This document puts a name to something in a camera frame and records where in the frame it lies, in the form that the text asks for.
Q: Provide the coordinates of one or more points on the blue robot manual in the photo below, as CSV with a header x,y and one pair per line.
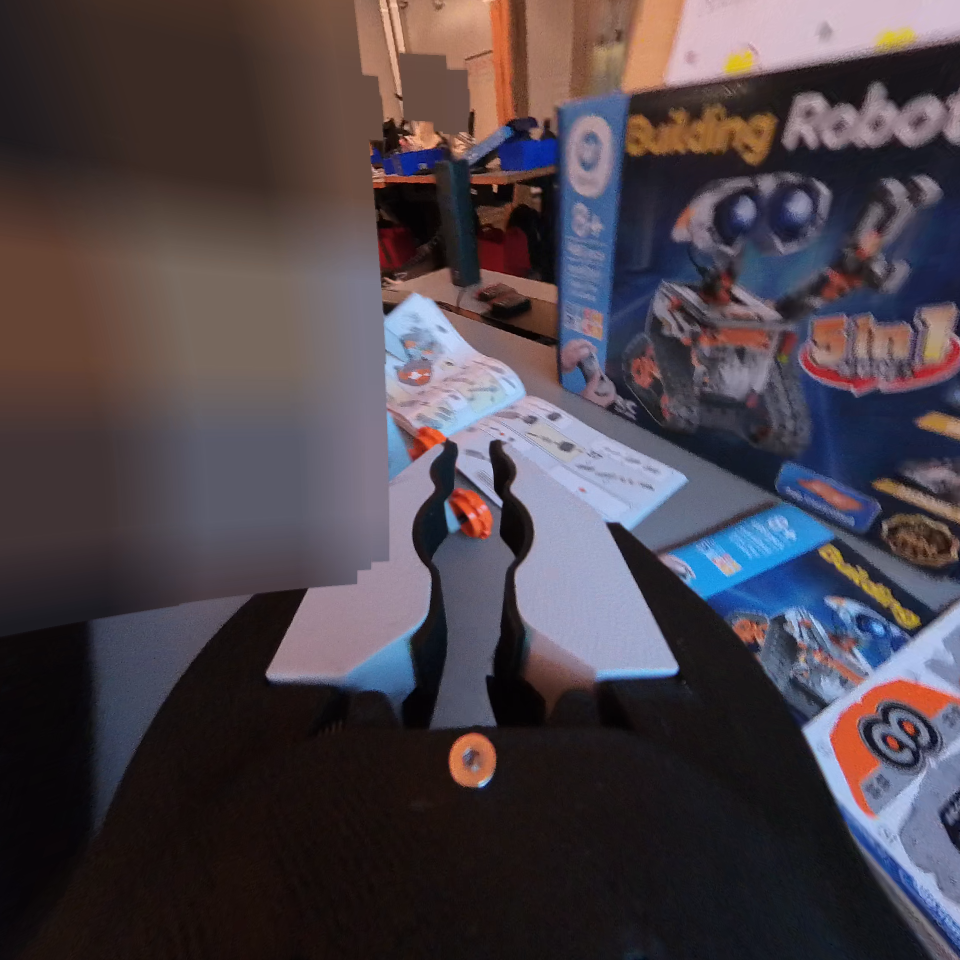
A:
x,y
787,592

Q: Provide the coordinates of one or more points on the red bag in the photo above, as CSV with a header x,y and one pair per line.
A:
x,y
502,249
396,249

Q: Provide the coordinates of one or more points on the blue storage bin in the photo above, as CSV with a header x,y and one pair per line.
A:
x,y
411,160
527,152

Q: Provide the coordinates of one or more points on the large robot kit box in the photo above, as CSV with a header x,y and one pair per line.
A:
x,y
750,375

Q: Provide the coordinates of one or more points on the orange round plastic part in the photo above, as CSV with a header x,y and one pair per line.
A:
x,y
469,514

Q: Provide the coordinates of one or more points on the open instruction booklet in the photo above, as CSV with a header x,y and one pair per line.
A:
x,y
480,382

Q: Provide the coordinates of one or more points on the small orange plastic part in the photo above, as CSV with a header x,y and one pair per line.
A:
x,y
427,441

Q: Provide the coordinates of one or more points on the white orange printed box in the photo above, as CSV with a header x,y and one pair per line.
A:
x,y
900,757

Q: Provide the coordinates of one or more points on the wooden background table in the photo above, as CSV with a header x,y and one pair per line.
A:
x,y
495,177

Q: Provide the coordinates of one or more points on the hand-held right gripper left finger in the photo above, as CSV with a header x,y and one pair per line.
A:
x,y
352,615

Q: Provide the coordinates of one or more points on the dark teal monitor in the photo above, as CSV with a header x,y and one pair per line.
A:
x,y
457,225

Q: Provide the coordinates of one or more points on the white wall board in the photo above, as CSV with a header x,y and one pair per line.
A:
x,y
810,37

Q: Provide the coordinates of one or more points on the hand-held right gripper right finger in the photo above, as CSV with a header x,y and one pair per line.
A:
x,y
585,592

